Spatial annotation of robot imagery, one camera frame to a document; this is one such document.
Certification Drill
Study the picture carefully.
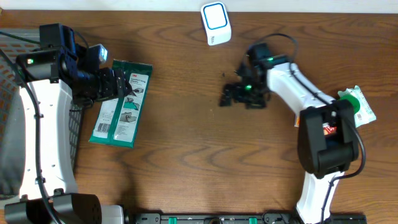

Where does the white green packet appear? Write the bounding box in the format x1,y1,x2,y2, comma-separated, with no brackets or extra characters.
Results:
89,60,153,148

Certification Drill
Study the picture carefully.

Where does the red orange stick packet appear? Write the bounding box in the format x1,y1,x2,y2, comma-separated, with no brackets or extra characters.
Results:
323,123,336,136

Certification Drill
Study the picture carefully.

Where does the light green tissue packet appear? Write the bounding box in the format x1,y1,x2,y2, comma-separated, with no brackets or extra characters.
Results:
338,85,377,128

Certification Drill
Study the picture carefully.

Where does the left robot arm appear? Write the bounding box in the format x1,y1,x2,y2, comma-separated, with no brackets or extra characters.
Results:
4,23,132,223

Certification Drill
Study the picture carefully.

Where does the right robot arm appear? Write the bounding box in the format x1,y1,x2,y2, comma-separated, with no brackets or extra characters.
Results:
219,43,366,223

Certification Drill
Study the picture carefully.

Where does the white barcode scanner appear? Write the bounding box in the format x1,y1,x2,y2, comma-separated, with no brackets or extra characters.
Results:
200,1,232,46

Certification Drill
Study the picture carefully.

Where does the grey plastic mesh basket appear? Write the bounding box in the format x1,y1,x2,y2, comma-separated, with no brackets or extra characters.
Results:
0,28,85,200

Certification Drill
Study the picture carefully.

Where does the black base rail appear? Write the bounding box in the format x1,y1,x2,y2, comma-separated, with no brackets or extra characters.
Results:
124,212,368,224

